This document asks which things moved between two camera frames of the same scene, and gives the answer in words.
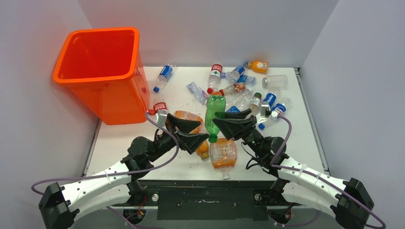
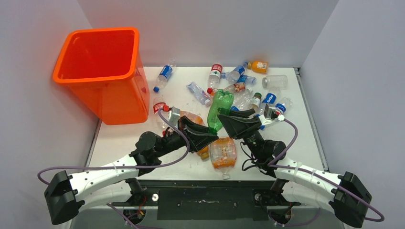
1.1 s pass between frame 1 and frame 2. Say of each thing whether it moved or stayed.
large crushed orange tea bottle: stayed
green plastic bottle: moved
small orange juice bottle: stayed
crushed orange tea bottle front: stayed
